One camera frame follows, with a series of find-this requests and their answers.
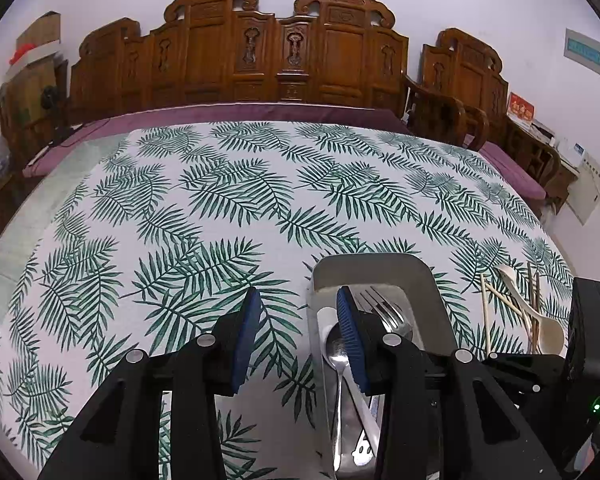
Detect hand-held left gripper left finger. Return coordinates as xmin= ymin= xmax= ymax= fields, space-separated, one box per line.
xmin=37 ymin=287 xmax=262 ymax=480

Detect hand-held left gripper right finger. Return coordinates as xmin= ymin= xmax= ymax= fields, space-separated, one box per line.
xmin=336 ymin=286 xmax=561 ymax=480

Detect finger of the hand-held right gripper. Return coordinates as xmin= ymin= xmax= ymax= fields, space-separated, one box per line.
xmin=480 ymin=352 xmax=571 ymax=397

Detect metal spoon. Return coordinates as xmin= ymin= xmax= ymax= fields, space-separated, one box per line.
xmin=324 ymin=322 xmax=349 ymax=480

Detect cream plastic spoon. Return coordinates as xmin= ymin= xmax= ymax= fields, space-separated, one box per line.
xmin=497 ymin=265 xmax=566 ymax=356

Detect metal fork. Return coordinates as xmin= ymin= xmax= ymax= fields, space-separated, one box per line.
xmin=355 ymin=286 xmax=414 ymax=342

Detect olive green chopstick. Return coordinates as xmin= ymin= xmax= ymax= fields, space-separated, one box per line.
xmin=525 ymin=262 xmax=535 ymax=353
xmin=532 ymin=265 xmax=542 ymax=341

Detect wooden chopsticks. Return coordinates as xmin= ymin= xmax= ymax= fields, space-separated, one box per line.
xmin=481 ymin=281 xmax=537 ymax=332

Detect rectangular metal tin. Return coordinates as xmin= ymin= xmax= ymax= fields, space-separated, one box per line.
xmin=305 ymin=254 xmax=448 ymax=480

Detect leaf print tablecloth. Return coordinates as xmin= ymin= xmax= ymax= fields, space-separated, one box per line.
xmin=0 ymin=121 xmax=578 ymax=480

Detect white metal panel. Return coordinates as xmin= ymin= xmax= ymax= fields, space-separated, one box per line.
xmin=565 ymin=152 xmax=600 ymax=226

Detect small white box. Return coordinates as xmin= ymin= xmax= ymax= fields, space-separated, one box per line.
xmin=557 ymin=140 xmax=589 ymax=167

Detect wooden side table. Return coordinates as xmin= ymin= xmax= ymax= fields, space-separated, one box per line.
xmin=505 ymin=110 xmax=581 ymax=206

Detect small purple seat cushion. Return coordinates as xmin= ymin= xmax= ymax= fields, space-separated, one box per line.
xmin=480 ymin=141 xmax=547 ymax=200

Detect red gift box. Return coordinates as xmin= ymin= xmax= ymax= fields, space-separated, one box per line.
xmin=508 ymin=92 xmax=536 ymax=122

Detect carved wooden armchair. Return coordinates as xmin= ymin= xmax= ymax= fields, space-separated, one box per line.
xmin=404 ymin=28 xmax=563 ymax=202

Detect carved wooden sofa bench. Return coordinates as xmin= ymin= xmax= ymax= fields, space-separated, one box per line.
xmin=67 ymin=0 xmax=412 ymax=126

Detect large cardboard box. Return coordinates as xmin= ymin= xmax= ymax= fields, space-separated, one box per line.
xmin=0 ymin=60 xmax=69 ymax=128

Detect brown cardboard box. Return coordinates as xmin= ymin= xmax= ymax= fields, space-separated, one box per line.
xmin=16 ymin=11 xmax=62 ymax=56

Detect grey wall electrical panel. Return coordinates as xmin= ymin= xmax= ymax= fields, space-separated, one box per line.
xmin=564 ymin=28 xmax=600 ymax=78

